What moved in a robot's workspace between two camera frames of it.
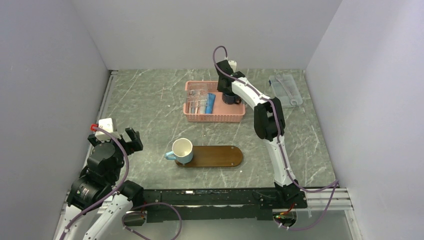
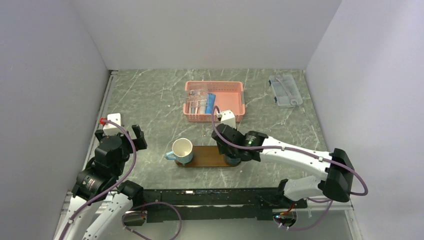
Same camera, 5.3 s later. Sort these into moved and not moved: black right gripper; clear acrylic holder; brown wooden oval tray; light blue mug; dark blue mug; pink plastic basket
Moved: black right gripper; dark blue mug
Not moved: clear acrylic holder; brown wooden oval tray; light blue mug; pink plastic basket
